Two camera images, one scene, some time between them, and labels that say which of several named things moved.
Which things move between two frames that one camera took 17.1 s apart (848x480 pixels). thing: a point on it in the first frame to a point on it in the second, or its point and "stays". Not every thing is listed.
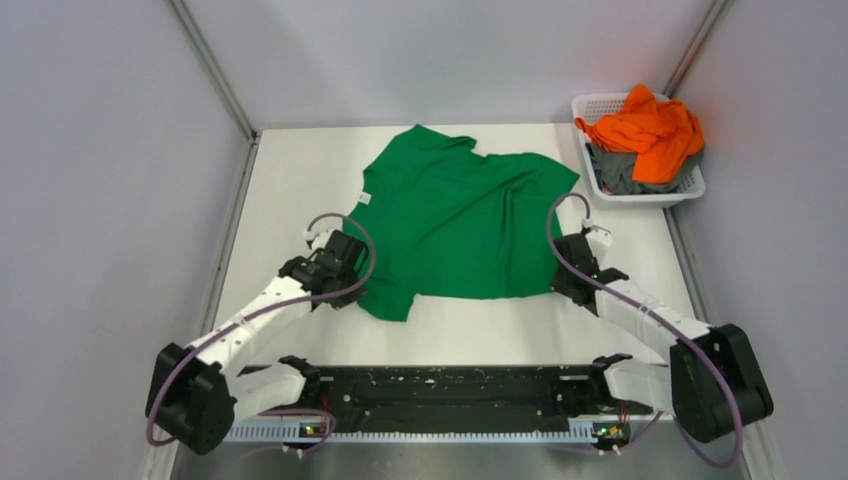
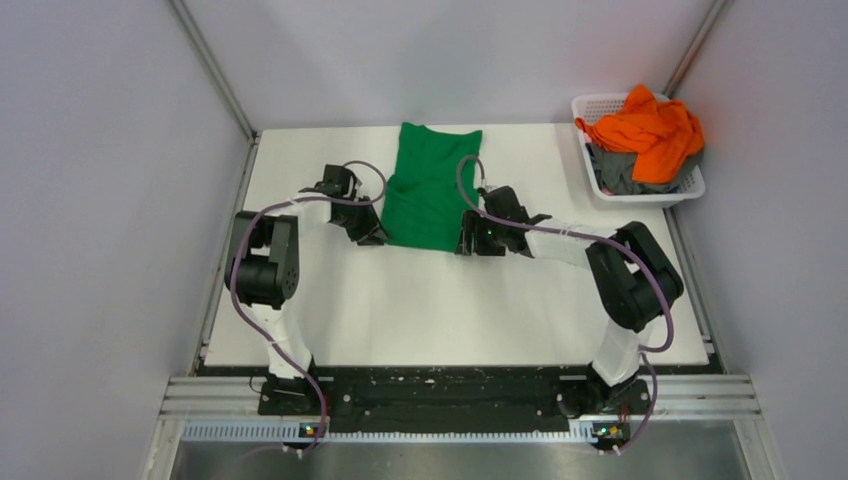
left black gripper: (344, 299) to (370, 231)
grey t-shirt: (614, 170) stays
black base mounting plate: (421, 394) stays
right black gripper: (558, 283) to (473, 223)
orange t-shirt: (664, 135) stays
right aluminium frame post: (709, 22) stays
